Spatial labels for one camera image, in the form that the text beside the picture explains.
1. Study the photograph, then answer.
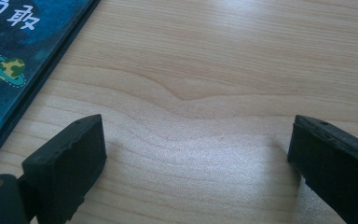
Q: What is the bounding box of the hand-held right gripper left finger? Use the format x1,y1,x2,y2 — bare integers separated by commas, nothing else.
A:
21,113,108,224

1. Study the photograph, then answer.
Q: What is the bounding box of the dark blue picture book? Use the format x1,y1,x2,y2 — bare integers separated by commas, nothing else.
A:
0,0,102,175

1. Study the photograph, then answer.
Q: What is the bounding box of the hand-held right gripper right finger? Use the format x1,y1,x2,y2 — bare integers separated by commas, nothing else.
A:
286,114,358,224

